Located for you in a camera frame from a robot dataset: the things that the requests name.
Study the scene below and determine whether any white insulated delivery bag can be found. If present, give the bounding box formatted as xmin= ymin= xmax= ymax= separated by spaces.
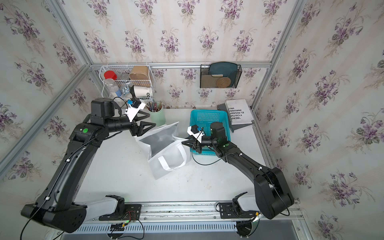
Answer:
xmin=135 ymin=122 xmax=191 ymax=180

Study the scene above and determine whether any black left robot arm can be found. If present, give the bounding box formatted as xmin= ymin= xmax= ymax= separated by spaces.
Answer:
xmin=21 ymin=97 xmax=155 ymax=233

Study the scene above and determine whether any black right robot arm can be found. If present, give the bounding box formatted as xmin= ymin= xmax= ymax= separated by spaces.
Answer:
xmin=182 ymin=122 xmax=295 ymax=220

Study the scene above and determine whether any green pencil cup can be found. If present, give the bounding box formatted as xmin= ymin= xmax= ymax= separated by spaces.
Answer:
xmin=147 ymin=100 xmax=166 ymax=127

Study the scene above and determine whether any white cylinder canister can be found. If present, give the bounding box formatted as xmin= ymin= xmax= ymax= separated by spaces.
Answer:
xmin=131 ymin=85 xmax=153 ymax=98

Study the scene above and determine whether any teal plastic basket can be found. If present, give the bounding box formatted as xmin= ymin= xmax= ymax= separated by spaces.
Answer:
xmin=190 ymin=110 xmax=231 ymax=141

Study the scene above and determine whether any clear plastic bottle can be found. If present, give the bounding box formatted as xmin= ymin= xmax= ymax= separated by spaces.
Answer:
xmin=105 ymin=79 xmax=122 ymax=98

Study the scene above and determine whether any red lidded jar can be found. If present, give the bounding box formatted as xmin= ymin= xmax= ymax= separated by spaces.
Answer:
xmin=104 ymin=71 xmax=118 ymax=81

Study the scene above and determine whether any white book black text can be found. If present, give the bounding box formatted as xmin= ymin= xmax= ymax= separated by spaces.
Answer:
xmin=225 ymin=99 xmax=253 ymax=125

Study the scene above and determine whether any round cork coaster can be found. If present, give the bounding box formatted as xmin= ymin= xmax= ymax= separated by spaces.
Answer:
xmin=216 ymin=77 xmax=232 ymax=88

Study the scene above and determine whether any teal plate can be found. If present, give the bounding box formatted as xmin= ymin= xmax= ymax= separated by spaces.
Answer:
xmin=209 ymin=62 xmax=238 ymax=77

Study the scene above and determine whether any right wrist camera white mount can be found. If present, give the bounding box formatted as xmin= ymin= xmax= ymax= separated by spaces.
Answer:
xmin=187 ymin=125 xmax=205 ymax=143

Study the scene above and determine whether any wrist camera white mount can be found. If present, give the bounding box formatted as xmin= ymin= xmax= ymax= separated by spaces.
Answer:
xmin=125 ymin=97 xmax=146 ymax=122
xmin=187 ymin=125 xmax=205 ymax=143

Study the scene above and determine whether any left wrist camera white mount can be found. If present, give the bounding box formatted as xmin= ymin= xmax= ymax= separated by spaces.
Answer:
xmin=125 ymin=97 xmax=146 ymax=122

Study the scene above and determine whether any white wire wall basket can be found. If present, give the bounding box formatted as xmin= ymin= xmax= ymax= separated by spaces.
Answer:
xmin=98 ymin=65 xmax=155 ymax=102

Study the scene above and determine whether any black mesh wall holder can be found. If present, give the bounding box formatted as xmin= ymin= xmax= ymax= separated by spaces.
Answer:
xmin=200 ymin=64 xmax=243 ymax=89

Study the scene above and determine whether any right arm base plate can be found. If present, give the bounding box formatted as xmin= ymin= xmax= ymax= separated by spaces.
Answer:
xmin=215 ymin=202 xmax=258 ymax=219

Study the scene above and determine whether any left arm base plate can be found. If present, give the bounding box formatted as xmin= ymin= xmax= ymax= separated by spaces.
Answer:
xmin=99 ymin=204 xmax=142 ymax=221

